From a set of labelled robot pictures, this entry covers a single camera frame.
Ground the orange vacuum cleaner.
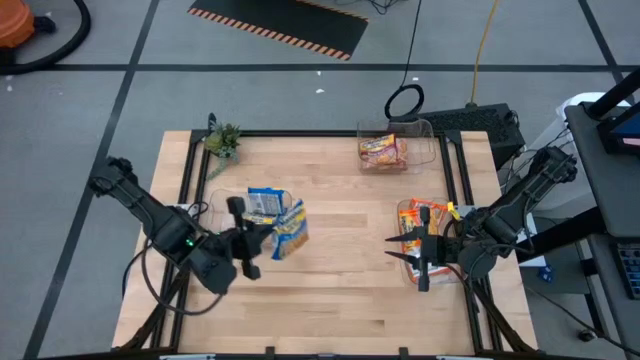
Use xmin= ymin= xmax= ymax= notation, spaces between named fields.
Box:
xmin=0 ymin=0 xmax=57 ymax=49

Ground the black hazard-striped floor mat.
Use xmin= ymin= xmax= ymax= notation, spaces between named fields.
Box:
xmin=188 ymin=0 xmax=370 ymax=62

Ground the small green succulent plant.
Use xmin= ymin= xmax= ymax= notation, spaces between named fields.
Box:
xmin=205 ymin=122 xmax=242 ymax=179

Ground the white round object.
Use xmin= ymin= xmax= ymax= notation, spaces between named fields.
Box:
xmin=556 ymin=91 xmax=632 ymax=126

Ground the white paper label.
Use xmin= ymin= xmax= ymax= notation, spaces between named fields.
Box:
xmin=517 ymin=214 xmax=549 ymax=269

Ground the clear plastic bin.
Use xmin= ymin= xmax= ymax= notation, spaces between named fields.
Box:
xmin=207 ymin=187 xmax=296 ymax=241
xmin=356 ymin=118 xmax=437 ymax=174
xmin=396 ymin=197 xmax=471 ymax=287

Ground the black monitor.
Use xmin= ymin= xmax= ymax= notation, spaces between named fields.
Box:
xmin=597 ymin=102 xmax=640 ymax=156

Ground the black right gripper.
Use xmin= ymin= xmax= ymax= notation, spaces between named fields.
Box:
xmin=384 ymin=205 xmax=466 ymax=294

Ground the black looped floor cable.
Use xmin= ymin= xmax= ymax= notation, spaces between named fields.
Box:
xmin=383 ymin=0 xmax=426 ymax=121

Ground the grey equipment cart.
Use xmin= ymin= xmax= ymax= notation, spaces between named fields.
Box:
xmin=564 ymin=67 xmax=640 ymax=351

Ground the black base cable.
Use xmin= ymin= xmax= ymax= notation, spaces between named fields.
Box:
xmin=121 ymin=247 xmax=149 ymax=299

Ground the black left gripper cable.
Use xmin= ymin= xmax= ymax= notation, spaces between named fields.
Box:
xmin=140 ymin=199 xmax=224 ymax=317

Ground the yellow floor cable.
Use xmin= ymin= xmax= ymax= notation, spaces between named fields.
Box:
xmin=471 ymin=0 xmax=502 ymax=105

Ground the black keyboard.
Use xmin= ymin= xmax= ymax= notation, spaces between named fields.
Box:
xmin=615 ymin=241 xmax=640 ymax=301

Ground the black floor cable with plug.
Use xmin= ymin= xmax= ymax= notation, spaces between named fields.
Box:
xmin=519 ymin=284 xmax=640 ymax=359

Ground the black vacuum hose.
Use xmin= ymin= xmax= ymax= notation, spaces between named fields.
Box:
xmin=0 ymin=0 xmax=93 ymax=76

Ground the black computer case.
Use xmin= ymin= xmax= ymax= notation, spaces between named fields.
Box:
xmin=389 ymin=102 xmax=527 ymax=171

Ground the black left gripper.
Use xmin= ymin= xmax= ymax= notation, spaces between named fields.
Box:
xmin=214 ymin=195 xmax=276 ymax=281

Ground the black aluminium table frame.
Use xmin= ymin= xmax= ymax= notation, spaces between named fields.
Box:
xmin=112 ymin=128 xmax=541 ymax=360

